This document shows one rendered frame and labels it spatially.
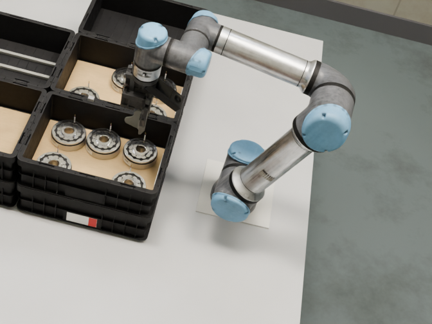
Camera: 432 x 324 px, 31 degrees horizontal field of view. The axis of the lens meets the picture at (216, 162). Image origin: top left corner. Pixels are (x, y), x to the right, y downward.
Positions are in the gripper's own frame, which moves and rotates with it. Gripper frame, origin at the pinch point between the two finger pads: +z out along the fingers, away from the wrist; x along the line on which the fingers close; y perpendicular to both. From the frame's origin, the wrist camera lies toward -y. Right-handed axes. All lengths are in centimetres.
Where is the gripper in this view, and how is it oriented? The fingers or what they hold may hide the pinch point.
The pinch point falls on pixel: (144, 124)
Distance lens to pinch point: 225.0
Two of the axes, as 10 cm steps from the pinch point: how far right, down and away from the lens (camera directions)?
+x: -1.6, 7.5, -6.4
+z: -1.9, 6.1, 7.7
